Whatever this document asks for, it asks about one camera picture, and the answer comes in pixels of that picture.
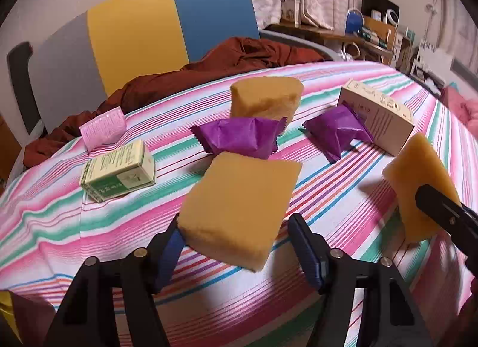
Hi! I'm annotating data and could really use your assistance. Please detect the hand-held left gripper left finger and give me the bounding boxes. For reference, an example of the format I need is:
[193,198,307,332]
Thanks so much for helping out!
[43,216,187,347]

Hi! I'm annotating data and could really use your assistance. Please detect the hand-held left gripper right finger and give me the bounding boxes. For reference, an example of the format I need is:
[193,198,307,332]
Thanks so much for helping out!
[287,213,434,347]

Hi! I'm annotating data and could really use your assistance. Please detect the yellow sponge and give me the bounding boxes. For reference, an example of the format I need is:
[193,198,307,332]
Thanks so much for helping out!
[177,151,303,273]
[229,76,304,122]
[382,133,462,244]

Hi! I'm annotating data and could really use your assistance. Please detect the cluttered side shelf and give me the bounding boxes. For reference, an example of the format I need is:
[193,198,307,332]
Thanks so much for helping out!
[263,22,396,67]

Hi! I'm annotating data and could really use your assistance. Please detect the white shelf unit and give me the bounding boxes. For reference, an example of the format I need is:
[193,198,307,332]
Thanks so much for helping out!
[411,39,449,86]

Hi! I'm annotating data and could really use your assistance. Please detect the pink green striped tablecloth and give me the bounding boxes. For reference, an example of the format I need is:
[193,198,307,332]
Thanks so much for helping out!
[0,61,478,347]

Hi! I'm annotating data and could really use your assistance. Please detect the small green carton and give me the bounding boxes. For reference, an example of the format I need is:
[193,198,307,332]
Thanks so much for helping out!
[79,140,156,203]

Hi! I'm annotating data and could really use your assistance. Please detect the dark red cloth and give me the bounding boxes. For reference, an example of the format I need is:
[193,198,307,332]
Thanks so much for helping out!
[23,36,325,168]

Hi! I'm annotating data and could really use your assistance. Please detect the white box with purple print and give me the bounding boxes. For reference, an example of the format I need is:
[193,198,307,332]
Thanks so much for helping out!
[337,78,416,157]

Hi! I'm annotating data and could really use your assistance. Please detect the white carton on desk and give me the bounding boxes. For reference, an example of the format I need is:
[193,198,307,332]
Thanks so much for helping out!
[280,0,301,26]

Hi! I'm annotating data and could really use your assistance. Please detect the black box on desk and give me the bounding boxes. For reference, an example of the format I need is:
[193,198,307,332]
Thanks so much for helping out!
[360,0,400,30]

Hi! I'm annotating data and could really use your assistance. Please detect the pink bedding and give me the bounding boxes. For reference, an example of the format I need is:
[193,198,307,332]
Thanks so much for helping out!
[441,85,478,131]

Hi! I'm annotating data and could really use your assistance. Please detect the blue round object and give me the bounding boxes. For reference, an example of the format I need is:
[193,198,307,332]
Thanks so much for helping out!
[345,9,364,36]

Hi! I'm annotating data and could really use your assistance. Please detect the purple packet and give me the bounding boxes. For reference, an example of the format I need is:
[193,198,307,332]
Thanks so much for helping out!
[190,116,287,161]
[302,103,374,164]

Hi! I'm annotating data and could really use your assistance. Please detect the grey yellow blue chair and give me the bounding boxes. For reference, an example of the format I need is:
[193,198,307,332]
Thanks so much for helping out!
[28,0,337,134]

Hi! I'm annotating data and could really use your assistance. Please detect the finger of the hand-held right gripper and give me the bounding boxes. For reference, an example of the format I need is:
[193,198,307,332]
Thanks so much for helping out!
[415,184,478,276]

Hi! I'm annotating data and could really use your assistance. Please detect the pink tissue packet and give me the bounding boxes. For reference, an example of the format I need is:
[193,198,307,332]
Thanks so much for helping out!
[79,106,126,152]

